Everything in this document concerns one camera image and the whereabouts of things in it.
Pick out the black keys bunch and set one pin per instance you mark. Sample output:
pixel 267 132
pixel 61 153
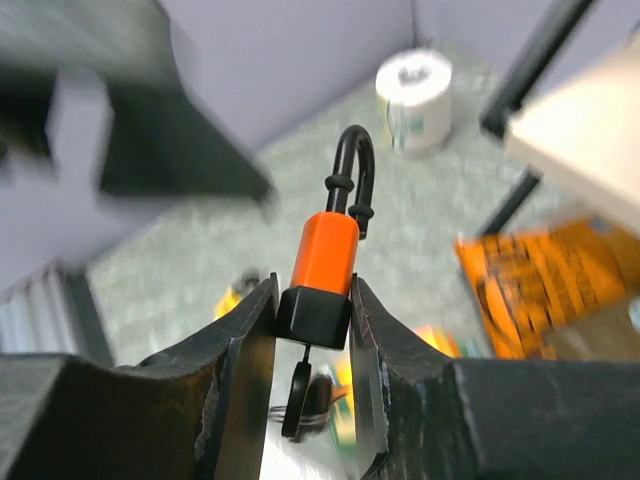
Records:
pixel 306 412

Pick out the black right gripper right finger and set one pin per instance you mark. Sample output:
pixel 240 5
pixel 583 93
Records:
pixel 420 414

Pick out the yellow black padlock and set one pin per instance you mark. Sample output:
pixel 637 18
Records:
pixel 237 291

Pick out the orange Reese's bag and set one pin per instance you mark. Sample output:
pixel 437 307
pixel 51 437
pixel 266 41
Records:
pixel 530 283

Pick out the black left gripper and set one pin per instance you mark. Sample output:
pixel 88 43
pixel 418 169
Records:
pixel 160 144

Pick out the black frame cream shelf rack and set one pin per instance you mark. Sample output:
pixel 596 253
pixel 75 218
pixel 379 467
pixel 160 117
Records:
pixel 583 134

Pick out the white tape roll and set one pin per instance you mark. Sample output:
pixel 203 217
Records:
pixel 414 91

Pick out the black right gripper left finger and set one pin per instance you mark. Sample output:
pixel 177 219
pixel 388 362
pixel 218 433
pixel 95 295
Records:
pixel 196 410

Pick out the orange black padlock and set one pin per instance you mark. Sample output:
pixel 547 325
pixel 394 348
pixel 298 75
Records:
pixel 316 309

